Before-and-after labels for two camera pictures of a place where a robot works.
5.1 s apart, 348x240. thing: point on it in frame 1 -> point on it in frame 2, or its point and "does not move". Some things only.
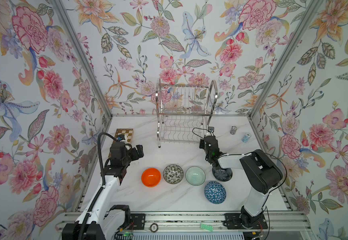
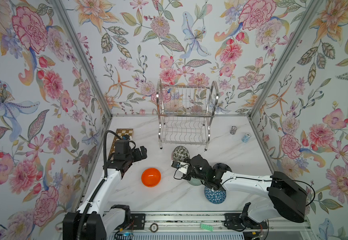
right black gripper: (203, 142) -> (191, 162)
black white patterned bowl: (173, 174) -> (180, 153)
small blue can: (246, 137) does not move
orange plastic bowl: (151, 177) does not move
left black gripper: (140, 152) does not move
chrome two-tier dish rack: (184, 112) does not move
